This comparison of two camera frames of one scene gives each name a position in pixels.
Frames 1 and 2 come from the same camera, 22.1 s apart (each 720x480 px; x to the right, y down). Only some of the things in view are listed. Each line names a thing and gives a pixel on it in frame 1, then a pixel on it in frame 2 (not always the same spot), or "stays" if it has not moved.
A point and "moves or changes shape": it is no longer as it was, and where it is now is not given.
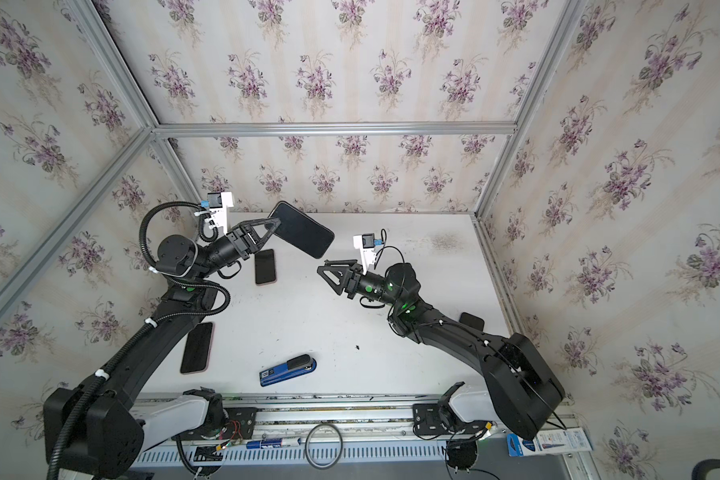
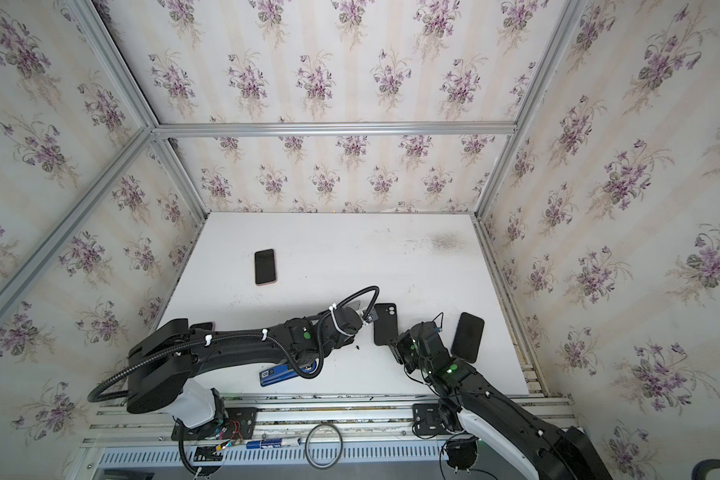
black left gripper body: x=237 y=242 -> x=353 y=324
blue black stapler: x=294 y=367 stays
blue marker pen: x=272 y=443 stays
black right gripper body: x=352 y=281 -> x=413 y=346
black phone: x=302 y=229 moves or changes shape
